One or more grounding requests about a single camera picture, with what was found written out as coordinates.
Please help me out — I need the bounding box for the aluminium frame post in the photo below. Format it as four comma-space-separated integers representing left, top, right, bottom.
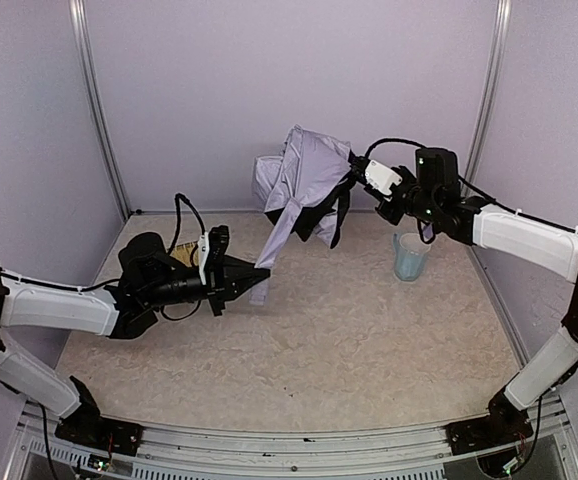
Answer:
465, 0, 512, 182
68, 0, 132, 222

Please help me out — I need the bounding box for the left aluminium frame post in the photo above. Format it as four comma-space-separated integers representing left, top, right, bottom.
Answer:
68, 0, 132, 222

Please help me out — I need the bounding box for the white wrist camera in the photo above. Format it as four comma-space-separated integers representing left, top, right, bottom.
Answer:
350, 157, 403, 199
197, 225, 230, 285

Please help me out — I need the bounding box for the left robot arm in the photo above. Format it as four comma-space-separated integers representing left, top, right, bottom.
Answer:
0, 225, 270, 455

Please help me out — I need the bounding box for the front aluminium rail base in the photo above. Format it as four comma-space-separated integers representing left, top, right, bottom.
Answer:
3, 394, 578, 480

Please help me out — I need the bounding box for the lilac folding umbrella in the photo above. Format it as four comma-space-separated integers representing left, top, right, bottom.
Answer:
247, 124, 360, 307

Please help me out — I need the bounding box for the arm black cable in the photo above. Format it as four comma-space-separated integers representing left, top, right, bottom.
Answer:
365, 138, 423, 161
168, 193, 206, 251

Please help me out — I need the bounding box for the woven bamboo tray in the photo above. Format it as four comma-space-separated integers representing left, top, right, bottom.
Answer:
170, 241, 199, 267

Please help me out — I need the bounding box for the right aluminium frame post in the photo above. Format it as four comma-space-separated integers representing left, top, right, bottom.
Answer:
465, 0, 512, 182

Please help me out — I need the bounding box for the light blue ceramic mug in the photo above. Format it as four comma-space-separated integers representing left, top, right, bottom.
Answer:
393, 233, 431, 282

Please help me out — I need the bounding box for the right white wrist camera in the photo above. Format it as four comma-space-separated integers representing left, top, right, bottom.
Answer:
350, 157, 403, 199

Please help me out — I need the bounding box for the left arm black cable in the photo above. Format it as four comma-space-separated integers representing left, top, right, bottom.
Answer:
168, 193, 206, 251

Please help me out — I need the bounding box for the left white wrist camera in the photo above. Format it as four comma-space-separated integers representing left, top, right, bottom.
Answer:
197, 225, 230, 285

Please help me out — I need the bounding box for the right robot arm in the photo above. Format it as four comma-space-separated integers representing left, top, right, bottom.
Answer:
361, 146, 578, 455

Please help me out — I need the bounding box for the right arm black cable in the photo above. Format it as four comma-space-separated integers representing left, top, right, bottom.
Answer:
365, 138, 423, 161

